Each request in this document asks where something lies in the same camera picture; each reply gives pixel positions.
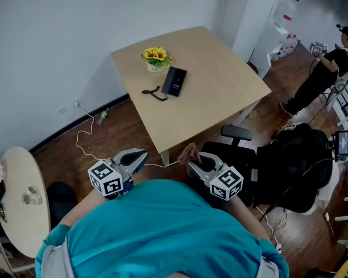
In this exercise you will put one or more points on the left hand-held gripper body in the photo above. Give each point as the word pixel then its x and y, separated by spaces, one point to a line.
pixel 107 184

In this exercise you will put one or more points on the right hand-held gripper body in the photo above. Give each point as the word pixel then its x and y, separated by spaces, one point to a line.
pixel 226 184

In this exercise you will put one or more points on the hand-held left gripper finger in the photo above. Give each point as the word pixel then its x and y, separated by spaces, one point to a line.
pixel 139 162
pixel 127 153

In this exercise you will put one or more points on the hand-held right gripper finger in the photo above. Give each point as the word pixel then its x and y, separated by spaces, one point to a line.
pixel 217 162
pixel 195 169

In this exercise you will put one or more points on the black desk telephone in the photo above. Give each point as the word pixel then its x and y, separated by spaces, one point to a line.
pixel 174 81

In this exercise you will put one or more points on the person's left forearm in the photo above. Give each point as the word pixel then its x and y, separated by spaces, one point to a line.
pixel 84 207

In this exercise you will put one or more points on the person's right forearm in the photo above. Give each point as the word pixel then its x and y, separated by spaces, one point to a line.
pixel 246 213

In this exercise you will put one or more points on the black office chair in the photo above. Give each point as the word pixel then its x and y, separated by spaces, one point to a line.
pixel 235 161

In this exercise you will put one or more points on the white table leg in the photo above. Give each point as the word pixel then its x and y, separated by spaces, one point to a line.
pixel 246 113
pixel 165 158

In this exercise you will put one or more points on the green plastic bottle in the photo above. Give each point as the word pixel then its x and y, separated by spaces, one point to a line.
pixel 103 115

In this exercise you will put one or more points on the black stool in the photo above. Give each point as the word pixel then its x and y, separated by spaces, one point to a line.
pixel 61 198

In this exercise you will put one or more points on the person's teal shirt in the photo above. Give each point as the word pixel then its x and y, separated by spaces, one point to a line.
pixel 162 227

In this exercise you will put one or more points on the black jacket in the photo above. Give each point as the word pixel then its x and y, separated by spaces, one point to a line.
pixel 293 166

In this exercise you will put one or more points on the clear glass jar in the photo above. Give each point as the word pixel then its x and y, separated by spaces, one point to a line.
pixel 32 197

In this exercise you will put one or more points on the round wooden table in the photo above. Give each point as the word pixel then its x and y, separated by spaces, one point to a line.
pixel 23 169

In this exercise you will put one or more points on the yellow flowers in white pot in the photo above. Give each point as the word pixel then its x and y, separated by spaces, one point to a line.
pixel 156 57

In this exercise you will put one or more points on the small black monitor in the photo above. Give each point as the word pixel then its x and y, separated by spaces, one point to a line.
pixel 342 143

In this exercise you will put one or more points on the white water dispenser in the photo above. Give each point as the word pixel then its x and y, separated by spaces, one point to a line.
pixel 275 48

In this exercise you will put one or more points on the group of clear bottles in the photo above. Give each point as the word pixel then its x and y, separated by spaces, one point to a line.
pixel 290 43

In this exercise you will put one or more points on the large clear water jug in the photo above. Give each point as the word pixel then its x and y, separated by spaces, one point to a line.
pixel 285 13

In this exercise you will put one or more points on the white wall socket with plug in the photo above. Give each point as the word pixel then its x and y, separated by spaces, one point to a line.
pixel 76 103

